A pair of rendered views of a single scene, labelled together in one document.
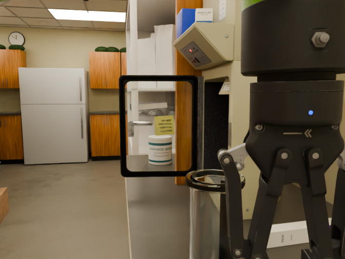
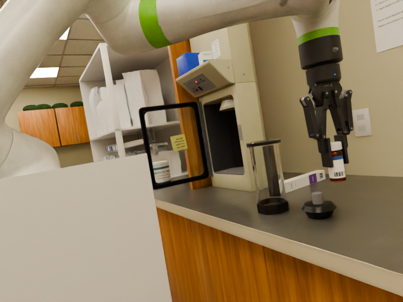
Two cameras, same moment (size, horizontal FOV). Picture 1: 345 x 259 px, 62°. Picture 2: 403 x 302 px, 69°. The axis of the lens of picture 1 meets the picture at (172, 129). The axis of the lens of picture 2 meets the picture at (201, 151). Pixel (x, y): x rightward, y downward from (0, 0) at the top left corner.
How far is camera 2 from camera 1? 0.53 m
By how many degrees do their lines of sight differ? 20
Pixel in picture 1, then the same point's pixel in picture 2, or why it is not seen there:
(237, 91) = (240, 102)
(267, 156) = (320, 95)
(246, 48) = (307, 56)
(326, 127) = (336, 82)
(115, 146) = not seen: hidden behind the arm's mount
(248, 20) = (307, 45)
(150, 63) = (122, 106)
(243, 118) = (247, 120)
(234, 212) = (313, 118)
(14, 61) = not seen: outside the picture
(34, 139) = not seen: outside the picture
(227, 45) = (229, 73)
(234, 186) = (312, 108)
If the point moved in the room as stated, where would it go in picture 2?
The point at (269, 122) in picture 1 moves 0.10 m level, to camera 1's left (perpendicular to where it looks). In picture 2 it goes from (321, 80) to (284, 84)
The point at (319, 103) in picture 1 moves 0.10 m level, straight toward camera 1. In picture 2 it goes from (336, 71) to (354, 60)
